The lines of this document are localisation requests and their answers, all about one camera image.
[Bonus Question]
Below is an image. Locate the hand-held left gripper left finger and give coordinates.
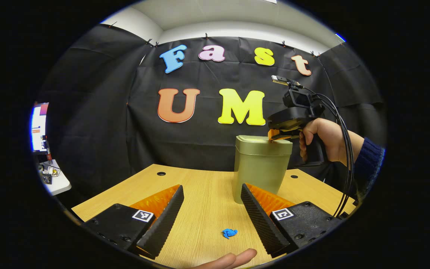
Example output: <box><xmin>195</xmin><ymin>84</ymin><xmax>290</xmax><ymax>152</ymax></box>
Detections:
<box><xmin>82</xmin><ymin>184</ymin><xmax>185</xmax><ymax>260</ymax></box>

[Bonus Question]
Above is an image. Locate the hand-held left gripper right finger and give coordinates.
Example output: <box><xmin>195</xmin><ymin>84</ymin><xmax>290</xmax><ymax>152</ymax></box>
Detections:
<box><xmin>240</xmin><ymin>183</ymin><xmax>344</xmax><ymax>258</ymax></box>

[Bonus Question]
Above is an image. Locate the green desktop garbage bin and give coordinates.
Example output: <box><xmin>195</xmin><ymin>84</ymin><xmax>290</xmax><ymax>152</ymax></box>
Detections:
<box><xmin>233</xmin><ymin>135</ymin><xmax>293</xmax><ymax>205</ymax></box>

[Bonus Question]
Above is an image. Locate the wooden desktop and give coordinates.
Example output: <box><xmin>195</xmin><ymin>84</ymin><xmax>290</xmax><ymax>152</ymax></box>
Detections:
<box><xmin>71</xmin><ymin>164</ymin><xmax>357</xmax><ymax>269</ymax></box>

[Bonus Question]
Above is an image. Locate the white side table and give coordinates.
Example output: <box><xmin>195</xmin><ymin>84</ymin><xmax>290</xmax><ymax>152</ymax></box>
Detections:
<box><xmin>38</xmin><ymin>159</ymin><xmax>72</xmax><ymax>196</ymax></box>

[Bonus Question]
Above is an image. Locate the computer monitor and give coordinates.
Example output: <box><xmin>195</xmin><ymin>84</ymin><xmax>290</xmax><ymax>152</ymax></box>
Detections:
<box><xmin>30</xmin><ymin>103</ymin><xmax>50</xmax><ymax>154</ymax></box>

